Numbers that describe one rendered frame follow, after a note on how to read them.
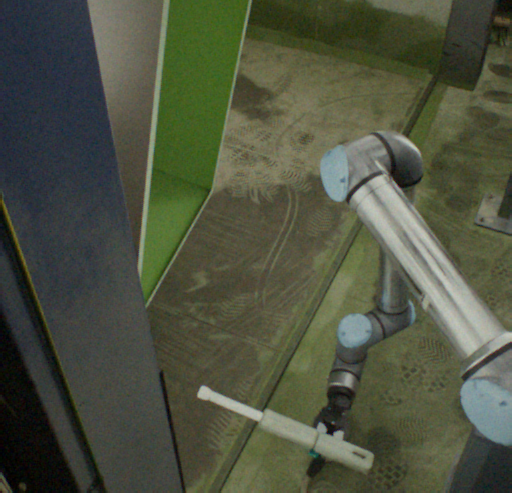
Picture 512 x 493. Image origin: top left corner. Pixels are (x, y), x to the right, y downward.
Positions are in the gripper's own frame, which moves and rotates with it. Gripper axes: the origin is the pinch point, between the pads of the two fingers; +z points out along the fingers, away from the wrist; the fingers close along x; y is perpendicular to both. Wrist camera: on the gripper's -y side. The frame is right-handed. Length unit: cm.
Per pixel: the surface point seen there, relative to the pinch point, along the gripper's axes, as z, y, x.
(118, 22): -11, -98, 71
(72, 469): 63, -98, 41
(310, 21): -232, 30, 62
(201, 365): -32, 38, 41
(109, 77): -11, -85, 72
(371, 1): -228, 6, 37
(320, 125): -168, 38, 37
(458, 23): -223, -3, -4
